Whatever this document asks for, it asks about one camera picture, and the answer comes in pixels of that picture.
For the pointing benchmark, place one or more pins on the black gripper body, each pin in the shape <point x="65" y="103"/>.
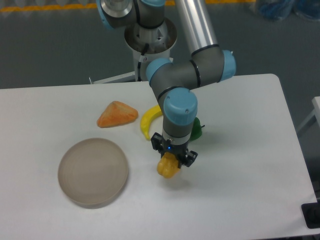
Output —
<point x="178" y="146"/>

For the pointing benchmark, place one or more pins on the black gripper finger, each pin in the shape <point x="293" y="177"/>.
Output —
<point x="186" y="158"/>
<point x="157" y="143"/>

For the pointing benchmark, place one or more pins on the yellow bell pepper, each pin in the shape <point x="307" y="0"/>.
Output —
<point x="168" y="165"/>

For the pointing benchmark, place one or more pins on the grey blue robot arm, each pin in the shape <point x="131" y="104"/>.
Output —
<point x="173" y="84"/>

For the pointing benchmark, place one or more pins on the green bell pepper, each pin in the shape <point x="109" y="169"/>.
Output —
<point x="196" y="131"/>

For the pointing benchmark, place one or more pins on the yellow banana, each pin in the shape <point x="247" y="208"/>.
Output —
<point x="148" y="117"/>

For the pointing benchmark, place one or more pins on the orange triangular bread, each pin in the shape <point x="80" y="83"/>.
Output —
<point x="117" y="114"/>

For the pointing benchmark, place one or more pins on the beige round plate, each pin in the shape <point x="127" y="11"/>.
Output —
<point x="93" y="173"/>

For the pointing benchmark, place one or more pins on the black device at table edge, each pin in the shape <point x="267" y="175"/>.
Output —
<point x="311" y="214"/>

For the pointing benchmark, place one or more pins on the white furniture at right edge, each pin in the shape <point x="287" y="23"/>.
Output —
<point x="312" y="118"/>

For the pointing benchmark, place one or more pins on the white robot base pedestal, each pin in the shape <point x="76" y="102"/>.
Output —
<point x="146" y="45"/>

